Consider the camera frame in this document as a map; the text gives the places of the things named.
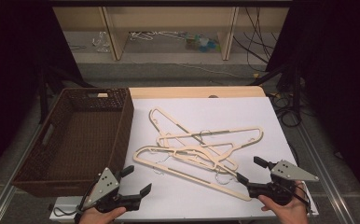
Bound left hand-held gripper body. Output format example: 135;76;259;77
80;167;143;215

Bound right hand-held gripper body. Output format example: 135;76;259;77
246;160;320;206

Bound brown woven basket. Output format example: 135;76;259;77
11;87;135;198

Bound person's right hand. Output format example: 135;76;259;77
257;182;310;224

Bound person's left hand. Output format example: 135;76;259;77
78;206;127;224

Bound white paper sheet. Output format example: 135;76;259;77
49;96;320;222

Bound black metal stand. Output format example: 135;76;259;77
248;60;305;120
37;60;93;125

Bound clear plastic bag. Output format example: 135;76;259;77
91;31;111;53

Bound colourful plastic items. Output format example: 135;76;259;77
185;33;222;53

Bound light wooden shelf unit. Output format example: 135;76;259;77
52;6;290;62

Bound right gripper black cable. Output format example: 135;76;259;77
280;181;313;217

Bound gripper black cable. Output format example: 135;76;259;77
52;181;90;218
280;181;313;217

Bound aluminium rail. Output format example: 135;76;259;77
0;122;46;224
293;122;358;224

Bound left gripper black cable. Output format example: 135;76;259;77
52;181;90;218

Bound white floor cable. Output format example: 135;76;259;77
131;60;256;79

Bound hanging black cables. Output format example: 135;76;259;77
233;7;279;73

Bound white wire hangers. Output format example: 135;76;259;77
129;30;187;42

